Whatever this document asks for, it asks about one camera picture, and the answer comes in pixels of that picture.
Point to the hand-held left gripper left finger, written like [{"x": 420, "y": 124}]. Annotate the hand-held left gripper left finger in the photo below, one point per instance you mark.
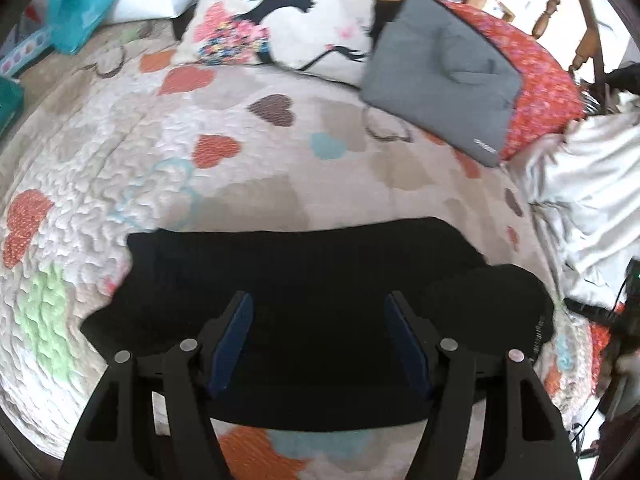
[{"x": 232, "y": 340}]

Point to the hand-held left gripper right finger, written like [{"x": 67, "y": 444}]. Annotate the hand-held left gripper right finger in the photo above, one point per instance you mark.
[{"x": 407, "y": 345}]

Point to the black pants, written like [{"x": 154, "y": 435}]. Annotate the black pants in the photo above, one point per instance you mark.
[{"x": 320, "y": 285}]

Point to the white blanket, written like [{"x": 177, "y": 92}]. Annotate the white blanket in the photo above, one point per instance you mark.
[{"x": 585, "y": 185}]

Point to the heart-print quilt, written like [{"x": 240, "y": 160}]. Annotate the heart-print quilt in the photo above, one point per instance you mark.
[{"x": 250, "y": 170}]

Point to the red floral cushion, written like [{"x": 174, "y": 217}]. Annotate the red floral cushion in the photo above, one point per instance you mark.
[{"x": 540, "y": 85}]

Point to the grey laptop bag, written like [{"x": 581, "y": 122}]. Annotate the grey laptop bag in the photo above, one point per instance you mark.
[{"x": 440, "y": 80}]

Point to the wooden chair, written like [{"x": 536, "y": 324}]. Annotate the wooden chair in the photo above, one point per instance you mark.
[{"x": 550, "y": 5}]

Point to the printed throw pillow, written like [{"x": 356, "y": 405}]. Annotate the printed throw pillow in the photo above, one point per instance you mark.
[{"x": 300, "y": 35}]

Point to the green cardboard box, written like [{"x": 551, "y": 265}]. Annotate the green cardboard box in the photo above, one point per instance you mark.
[{"x": 7, "y": 105}]

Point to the watercolour paint palette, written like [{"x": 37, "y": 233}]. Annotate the watercolour paint palette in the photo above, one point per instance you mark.
[{"x": 22, "y": 55}]

